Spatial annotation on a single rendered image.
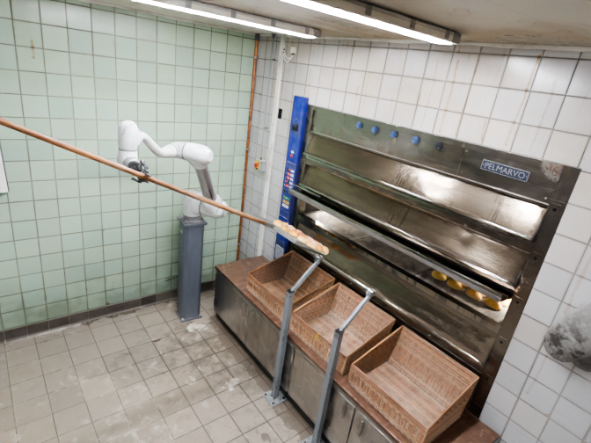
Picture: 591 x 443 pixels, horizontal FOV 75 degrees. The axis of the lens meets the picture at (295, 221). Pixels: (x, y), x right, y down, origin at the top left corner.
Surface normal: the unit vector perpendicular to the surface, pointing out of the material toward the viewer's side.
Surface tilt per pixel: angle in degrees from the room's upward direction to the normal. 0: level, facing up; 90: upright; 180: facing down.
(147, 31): 90
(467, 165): 92
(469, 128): 90
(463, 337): 70
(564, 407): 90
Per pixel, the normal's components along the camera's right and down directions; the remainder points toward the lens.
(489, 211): -0.69, -0.20
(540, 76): -0.78, 0.13
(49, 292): 0.61, 0.37
